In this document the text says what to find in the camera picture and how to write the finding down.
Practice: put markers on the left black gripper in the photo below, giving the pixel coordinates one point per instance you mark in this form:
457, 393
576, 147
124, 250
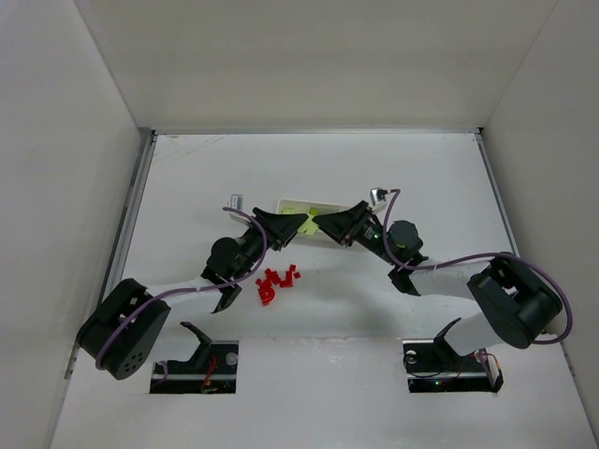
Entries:
268, 229

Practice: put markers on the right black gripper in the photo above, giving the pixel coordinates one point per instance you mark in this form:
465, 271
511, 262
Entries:
355, 224

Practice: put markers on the lime green long lego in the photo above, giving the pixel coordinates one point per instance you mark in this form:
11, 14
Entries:
309, 227

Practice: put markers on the white three-compartment tray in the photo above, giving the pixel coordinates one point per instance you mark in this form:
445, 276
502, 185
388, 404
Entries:
319, 238

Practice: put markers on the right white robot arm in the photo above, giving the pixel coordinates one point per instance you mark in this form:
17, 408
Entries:
515, 305

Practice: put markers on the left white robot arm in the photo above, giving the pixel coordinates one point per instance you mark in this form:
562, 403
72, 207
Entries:
120, 334

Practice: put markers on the red lego pile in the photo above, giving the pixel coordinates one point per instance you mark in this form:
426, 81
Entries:
274, 280

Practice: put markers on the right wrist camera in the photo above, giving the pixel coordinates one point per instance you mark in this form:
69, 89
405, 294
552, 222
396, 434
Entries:
378, 196

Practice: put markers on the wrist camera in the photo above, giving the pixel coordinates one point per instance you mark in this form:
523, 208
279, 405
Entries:
378, 196
236, 202

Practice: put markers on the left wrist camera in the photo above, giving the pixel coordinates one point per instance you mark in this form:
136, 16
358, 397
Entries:
236, 202

